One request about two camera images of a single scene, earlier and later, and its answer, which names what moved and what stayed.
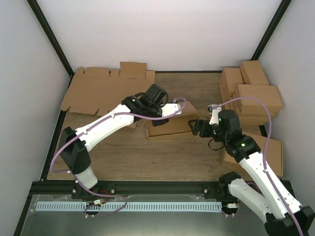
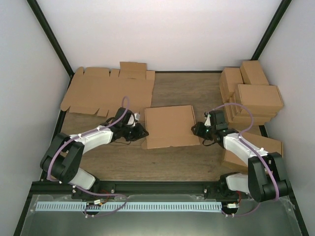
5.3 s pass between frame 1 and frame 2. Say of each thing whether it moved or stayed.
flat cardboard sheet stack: stayed
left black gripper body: moved
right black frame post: stayed
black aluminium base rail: stayed
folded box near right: stayed
